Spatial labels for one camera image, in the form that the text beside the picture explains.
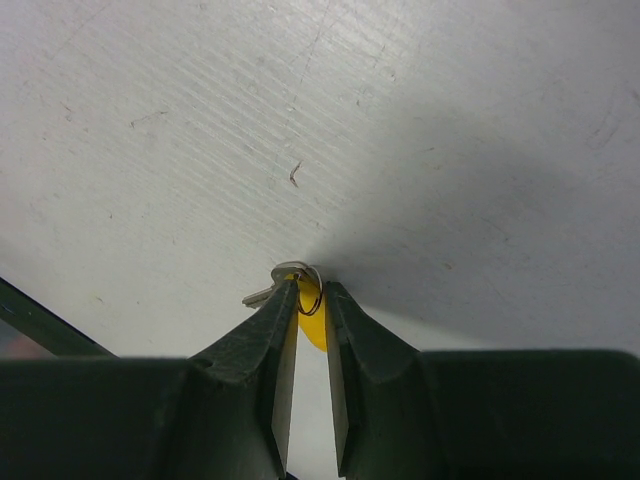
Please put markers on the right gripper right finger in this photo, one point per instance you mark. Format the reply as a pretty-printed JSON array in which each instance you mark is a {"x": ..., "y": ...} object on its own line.
[{"x": 402, "y": 413}]

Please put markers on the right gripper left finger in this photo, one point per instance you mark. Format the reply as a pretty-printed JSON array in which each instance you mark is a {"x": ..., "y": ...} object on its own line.
[{"x": 223, "y": 413}]

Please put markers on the yellow tag key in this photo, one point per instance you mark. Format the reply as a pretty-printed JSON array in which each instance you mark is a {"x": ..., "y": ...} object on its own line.
[{"x": 311, "y": 303}]

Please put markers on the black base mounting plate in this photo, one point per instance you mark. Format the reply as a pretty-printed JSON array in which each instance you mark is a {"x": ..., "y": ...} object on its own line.
[{"x": 33, "y": 320}]

